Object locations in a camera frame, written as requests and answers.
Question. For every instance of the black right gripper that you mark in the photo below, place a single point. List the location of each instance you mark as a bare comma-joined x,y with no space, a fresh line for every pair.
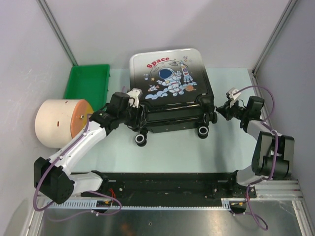
226,111

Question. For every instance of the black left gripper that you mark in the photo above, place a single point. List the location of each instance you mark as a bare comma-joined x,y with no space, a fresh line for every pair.
138,121

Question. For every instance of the space astronaut print suitcase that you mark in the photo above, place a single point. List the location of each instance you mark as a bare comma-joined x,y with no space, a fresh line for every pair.
176,93

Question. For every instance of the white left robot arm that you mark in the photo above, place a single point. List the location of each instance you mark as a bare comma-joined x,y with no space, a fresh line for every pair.
53,176

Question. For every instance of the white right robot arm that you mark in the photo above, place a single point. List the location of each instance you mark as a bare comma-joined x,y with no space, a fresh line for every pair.
273,153

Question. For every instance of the green plastic bin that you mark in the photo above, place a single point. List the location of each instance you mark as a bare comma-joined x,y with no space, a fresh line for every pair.
89,82

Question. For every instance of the beige cylindrical drum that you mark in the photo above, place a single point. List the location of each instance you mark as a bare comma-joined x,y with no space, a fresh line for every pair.
58,121

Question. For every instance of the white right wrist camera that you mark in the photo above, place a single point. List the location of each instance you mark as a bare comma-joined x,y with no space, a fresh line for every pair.
233,95

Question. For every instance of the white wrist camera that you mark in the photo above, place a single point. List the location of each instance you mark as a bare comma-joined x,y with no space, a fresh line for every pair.
233,95
134,97

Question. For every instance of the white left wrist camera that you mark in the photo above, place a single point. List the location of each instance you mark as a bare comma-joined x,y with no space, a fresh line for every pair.
134,97

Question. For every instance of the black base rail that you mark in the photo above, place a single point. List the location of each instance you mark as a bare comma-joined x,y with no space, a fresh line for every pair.
151,188

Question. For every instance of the grey slotted cable duct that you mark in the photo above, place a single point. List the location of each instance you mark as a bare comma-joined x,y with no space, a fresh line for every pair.
100,204

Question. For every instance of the aluminium frame post right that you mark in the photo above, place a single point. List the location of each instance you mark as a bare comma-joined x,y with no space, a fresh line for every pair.
290,7

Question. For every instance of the aluminium frame post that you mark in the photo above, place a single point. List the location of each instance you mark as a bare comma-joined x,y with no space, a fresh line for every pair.
290,7
45,8

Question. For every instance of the aluminium frame post left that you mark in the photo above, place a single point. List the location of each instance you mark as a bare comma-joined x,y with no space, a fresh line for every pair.
45,8

